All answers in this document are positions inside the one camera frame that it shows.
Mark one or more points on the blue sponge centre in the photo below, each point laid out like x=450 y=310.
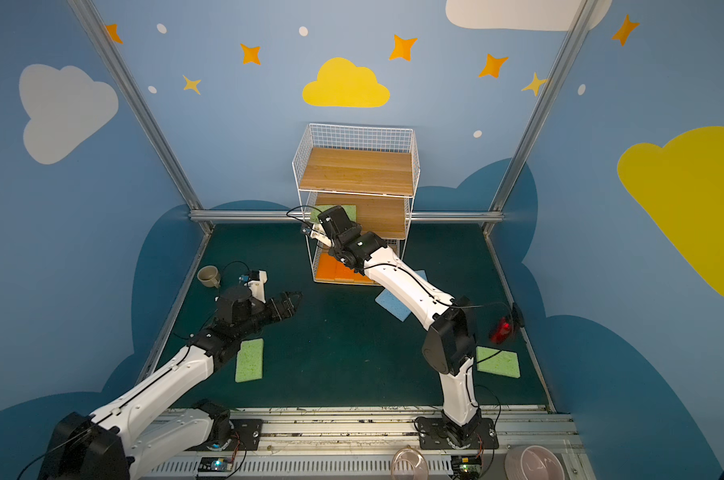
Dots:
x=394 y=306

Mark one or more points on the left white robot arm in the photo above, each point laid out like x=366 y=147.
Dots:
x=116 y=441

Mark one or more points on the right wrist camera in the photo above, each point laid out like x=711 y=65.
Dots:
x=316 y=232

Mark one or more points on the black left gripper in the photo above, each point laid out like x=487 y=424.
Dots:
x=272 y=306

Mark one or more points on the green sponge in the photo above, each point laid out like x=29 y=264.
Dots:
x=351 y=211
x=498 y=362
x=249 y=366

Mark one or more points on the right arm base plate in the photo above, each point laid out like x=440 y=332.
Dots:
x=443 y=434

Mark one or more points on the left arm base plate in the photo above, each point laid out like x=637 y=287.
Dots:
x=242 y=433

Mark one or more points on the beige mug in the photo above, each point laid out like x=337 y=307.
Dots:
x=209 y=276

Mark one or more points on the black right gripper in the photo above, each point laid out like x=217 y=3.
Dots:
x=327 y=219

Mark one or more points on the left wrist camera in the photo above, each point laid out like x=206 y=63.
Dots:
x=255 y=281

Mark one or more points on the pink divided bowl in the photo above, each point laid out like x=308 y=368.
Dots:
x=533 y=462

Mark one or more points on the red small object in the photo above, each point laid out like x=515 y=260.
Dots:
x=508 y=325

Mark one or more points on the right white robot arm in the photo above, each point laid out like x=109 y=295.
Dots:
x=450 y=343

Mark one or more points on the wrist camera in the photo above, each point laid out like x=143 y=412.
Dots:
x=316 y=232
x=255 y=281

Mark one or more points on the white wire wooden shelf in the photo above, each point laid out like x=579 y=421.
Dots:
x=375 y=168

